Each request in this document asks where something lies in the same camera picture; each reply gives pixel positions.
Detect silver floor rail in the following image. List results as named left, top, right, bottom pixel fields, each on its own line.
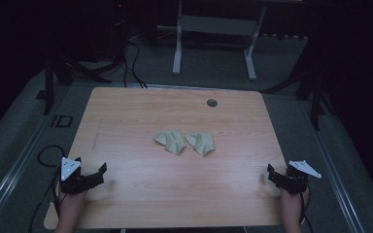
left=299, top=96, right=367, bottom=233
left=0, top=86, right=70, bottom=229

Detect white metal table frame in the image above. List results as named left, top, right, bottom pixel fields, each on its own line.
left=156, top=0, right=268, bottom=82

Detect black floor cable loop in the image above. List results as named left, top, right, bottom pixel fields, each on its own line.
left=28, top=144, right=67, bottom=233

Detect person's right hand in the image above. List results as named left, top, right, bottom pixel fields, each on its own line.
left=279, top=187, right=311, bottom=213

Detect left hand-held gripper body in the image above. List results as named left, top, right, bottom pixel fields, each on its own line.
left=58, top=156, right=100, bottom=195

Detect beige sock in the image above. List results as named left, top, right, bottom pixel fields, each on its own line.
left=153, top=129, right=187, bottom=156
left=185, top=131, right=216, bottom=158

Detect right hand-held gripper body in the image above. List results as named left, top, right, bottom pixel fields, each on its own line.
left=274, top=159, right=322, bottom=195

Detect black metal stand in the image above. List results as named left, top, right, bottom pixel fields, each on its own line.
left=43, top=48, right=113, bottom=117
left=261, top=32, right=338, bottom=131

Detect right hand-held gripper cable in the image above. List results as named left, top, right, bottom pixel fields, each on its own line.
left=298, top=190, right=315, bottom=233

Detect black cables on floor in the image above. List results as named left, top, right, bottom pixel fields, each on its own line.
left=121, top=39, right=149, bottom=89

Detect person's left hand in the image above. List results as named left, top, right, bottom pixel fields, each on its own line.
left=57, top=188, right=88, bottom=215

